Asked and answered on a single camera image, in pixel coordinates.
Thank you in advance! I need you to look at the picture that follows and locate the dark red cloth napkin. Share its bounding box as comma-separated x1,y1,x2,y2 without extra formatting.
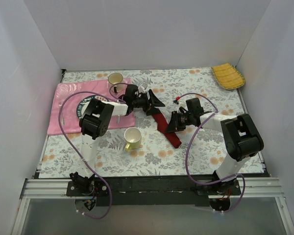
152,112,182,149

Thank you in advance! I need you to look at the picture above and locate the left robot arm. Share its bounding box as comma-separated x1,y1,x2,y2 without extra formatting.
70,84,165,196

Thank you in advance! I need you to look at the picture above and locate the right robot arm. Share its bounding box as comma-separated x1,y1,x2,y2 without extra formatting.
165,98,264,195

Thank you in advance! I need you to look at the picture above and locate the yellow mug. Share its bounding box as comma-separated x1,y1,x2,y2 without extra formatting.
124,127,142,151

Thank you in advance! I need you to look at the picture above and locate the floral tablecloth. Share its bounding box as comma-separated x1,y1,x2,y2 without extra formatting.
39,67,267,177

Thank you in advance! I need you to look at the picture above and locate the white plate blue rim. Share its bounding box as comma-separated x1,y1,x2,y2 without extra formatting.
76,95,108,119

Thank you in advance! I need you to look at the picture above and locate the yellow bamboo tray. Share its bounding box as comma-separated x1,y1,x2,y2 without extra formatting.
211,63,245,90

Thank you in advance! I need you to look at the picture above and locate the pink placemat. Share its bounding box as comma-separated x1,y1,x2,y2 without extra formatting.
47,77,136,136

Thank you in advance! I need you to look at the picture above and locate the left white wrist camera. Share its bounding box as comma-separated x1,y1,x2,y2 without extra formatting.
138,84,148,94

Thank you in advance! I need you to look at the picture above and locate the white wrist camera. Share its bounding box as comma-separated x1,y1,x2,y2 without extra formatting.
138,84,148,94
173,96,187,113

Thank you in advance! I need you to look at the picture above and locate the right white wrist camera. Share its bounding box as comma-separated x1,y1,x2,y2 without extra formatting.
173,96,187,113

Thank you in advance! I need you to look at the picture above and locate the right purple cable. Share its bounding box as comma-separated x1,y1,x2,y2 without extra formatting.
176,93,246,213

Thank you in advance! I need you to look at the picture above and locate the purple cable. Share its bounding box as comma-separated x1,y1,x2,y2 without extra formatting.
176,93,246,213
58,82,130,220

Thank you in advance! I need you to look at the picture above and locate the white mug black handle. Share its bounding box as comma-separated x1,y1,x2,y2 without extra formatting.
107,73,124,93

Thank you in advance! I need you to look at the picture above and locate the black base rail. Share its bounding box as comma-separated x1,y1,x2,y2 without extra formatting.
66,173,241,207

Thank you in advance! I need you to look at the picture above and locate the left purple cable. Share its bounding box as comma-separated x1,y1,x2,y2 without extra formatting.
58,82,130,220

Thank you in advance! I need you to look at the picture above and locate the aluminium frame rail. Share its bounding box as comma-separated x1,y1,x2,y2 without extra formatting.
12,177,294,235

